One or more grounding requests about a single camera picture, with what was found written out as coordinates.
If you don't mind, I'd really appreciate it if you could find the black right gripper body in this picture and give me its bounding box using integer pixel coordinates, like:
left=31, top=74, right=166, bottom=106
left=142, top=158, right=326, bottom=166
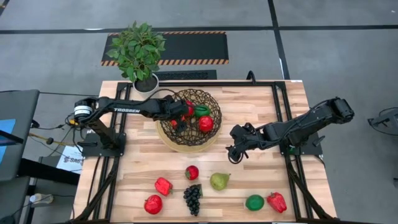
left=229, top=123, right=266, bottom=156

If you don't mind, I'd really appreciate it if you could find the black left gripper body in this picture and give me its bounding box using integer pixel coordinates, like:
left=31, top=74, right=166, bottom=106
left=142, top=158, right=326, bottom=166
left=161, top=95, right=190, bottom=122

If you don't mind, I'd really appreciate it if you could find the red apple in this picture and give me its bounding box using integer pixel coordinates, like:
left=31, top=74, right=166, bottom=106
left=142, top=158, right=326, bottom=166
left=198, top=115, right=215, bottom=133
left=185, top=100, right=195, bottom=118
left=143, top=194, right=164, bottom=215

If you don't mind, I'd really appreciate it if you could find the green lime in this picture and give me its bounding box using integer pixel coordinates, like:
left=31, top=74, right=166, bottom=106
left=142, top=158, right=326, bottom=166
left=244, top=194, right=265, bottom=212
left=194, top=105, right=211, bottom=118

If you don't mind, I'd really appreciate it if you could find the green pear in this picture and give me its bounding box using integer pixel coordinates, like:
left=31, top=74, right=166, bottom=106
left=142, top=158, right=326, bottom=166
left=210, top=172, right=231, bottom=192

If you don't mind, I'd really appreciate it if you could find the small red tomato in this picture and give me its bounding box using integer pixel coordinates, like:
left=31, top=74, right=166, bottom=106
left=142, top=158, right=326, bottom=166
left=185, top=165, right=200, bottom=181

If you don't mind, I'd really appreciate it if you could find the red bell pepper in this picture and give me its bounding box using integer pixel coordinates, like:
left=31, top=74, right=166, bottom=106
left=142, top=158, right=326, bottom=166
left=154, top=177, right=174, bottom=197
left=266, top=192, right=288, bottom=214

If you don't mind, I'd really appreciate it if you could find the black grape bunch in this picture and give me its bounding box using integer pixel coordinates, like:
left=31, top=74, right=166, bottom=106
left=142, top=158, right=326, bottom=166
left=183, top=184, right=203, bottom=217

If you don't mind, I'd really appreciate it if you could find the dark brown wicker basket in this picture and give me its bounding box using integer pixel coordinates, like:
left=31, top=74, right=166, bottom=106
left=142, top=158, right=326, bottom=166
left=159, top=88, right=223, bottom=147

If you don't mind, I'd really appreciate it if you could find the black ribbed floor strip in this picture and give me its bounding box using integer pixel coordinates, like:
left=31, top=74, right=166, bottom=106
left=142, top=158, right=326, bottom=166
left=154, top=70, right=218, bottom=81

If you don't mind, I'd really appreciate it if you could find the black hazard striped floor mat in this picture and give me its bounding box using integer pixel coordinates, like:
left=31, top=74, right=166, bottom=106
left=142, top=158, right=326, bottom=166
left=100, top=30, right=230, bottom=67

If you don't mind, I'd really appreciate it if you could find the green plant in white pot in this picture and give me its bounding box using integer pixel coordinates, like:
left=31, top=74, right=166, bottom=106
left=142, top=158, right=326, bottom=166
left=105, top=20, right=167, bottom=94

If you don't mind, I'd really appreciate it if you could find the white printed paper sheet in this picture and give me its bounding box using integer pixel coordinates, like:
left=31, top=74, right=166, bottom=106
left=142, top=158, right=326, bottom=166
left=55, top=145, right=84, bottom=174

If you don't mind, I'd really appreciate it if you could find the black desk beam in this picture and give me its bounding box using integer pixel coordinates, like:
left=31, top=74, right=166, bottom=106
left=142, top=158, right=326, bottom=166
left=0, top=157, right=81, bottom=224

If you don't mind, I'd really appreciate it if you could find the dark grey desk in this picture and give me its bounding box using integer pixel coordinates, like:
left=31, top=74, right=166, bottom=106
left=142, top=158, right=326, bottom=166
left=0, top=89, right=40, bottom=183

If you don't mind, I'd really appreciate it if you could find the white power adapter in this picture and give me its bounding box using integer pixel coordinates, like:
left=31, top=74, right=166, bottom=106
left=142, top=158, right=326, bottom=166
left=29, top=192, right=54, bottom=206

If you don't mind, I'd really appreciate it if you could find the light blue flat panel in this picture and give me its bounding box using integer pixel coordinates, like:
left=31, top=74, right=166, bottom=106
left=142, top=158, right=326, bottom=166
left=0, top=119, right=16, bottom=164

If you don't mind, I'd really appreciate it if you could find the black right arm cable loop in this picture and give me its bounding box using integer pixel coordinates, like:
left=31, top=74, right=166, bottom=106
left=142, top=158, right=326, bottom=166
left=228, top=152, right=249, bottom=165

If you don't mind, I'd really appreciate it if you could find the black floor cable with plug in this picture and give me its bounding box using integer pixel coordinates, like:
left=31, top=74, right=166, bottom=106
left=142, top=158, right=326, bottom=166
left=29, top=118, right=77, bottom=147

